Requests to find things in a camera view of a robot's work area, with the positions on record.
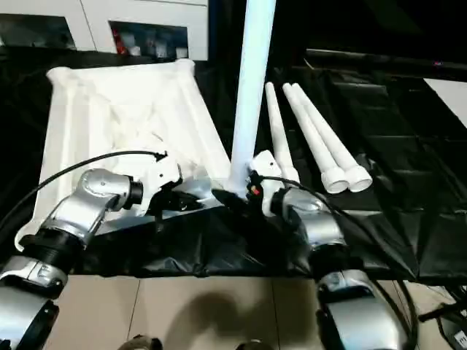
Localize white glass-door cabinet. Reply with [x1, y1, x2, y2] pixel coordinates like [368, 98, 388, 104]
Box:
[0, 0, 211, 61]

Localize white plastic table leg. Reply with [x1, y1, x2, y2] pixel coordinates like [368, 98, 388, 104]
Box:
[290, 82, 373, 193]
[228, 0, 277, 200]
[282, 82, 348, 194]
[264, 82, 301, 184]

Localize white flat board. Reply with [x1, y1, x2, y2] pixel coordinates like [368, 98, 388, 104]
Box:
[422, 77, 467, 131]

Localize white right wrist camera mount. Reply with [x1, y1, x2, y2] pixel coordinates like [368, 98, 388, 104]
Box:
[251, 151, 284, 218]

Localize black metal rail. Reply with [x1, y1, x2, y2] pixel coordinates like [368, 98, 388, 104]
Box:
[304, 49, 467, 79]

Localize black floor stand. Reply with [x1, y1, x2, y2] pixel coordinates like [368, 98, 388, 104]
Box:
[418, 300, 467, 350]

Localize black left wrist camera cable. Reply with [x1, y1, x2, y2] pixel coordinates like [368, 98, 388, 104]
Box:
[0, 149, 169, 234]

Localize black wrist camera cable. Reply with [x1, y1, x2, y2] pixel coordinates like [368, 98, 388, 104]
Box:
[260, 174, 419, 347]
[0, 149, 169, 234]

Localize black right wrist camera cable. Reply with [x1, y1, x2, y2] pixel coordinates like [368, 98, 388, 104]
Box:
[260, 174, 419, 347]

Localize black work mat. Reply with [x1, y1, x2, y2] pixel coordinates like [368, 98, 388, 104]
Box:
[0, 45, 467, 284]

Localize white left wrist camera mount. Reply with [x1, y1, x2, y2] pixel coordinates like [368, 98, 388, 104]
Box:
[140, 152, 184, 217]

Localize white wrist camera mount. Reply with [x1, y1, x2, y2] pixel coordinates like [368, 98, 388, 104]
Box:
[251, 151, 284, 218]
[140, 152, 184, 217]

